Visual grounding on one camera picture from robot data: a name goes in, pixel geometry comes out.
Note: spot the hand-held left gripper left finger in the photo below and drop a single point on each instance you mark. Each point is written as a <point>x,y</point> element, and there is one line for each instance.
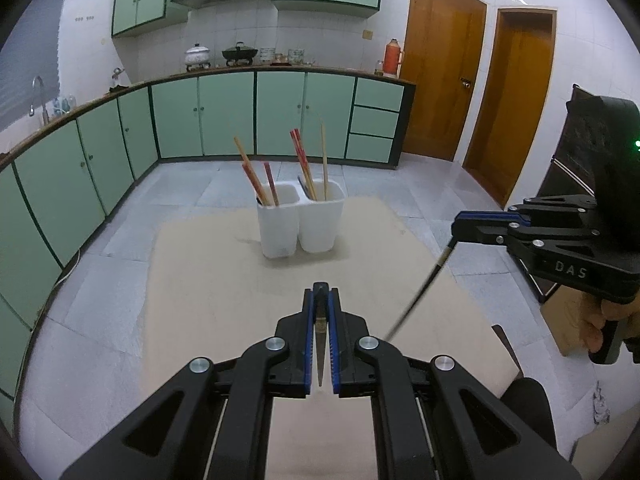
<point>309,340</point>

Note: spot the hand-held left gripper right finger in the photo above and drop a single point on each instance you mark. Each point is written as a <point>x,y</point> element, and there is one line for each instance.
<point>334,345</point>

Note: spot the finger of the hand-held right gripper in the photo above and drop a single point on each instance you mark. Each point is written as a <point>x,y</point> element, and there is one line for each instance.
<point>555,206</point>
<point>500,234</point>

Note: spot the white two-compartment utensil holder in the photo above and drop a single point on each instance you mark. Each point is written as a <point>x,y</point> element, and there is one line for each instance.
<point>280,230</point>

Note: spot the plain wooden chopstick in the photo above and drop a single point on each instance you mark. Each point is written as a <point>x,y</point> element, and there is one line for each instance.
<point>324,160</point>

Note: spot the person's right hand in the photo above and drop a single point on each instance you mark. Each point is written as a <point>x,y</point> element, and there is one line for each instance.
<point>594,325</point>

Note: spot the dark furniture piece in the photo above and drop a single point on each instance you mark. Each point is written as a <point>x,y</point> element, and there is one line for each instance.
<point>575,175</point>

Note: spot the brown wooden door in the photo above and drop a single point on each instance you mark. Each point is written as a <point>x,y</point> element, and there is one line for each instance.
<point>435,85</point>
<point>515,110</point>

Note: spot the dark round stool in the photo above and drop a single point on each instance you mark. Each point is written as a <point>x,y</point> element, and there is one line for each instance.
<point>530,410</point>

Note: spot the crumpled grey rag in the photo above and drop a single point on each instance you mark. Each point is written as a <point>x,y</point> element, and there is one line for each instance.
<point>600,405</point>

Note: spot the orange thermos flask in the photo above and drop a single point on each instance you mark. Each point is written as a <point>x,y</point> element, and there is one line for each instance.
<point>392,60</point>

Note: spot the black lidded pot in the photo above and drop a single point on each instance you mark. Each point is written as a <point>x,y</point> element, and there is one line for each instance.
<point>240,53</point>

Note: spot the green base cabinet run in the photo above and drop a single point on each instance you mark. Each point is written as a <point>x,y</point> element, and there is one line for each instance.
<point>65,170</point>

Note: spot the pale lidded pot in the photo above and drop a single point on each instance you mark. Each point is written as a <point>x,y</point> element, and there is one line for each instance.
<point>197,55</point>

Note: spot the small countertop ornament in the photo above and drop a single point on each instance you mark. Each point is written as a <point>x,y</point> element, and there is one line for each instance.
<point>117,79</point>

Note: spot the chrome sink faucet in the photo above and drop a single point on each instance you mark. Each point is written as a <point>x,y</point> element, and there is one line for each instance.
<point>43,100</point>

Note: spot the window blind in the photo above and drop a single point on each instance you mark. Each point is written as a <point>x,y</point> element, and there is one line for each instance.
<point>25,60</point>

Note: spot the wall socket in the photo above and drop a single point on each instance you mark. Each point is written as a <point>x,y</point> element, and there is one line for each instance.
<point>367,35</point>

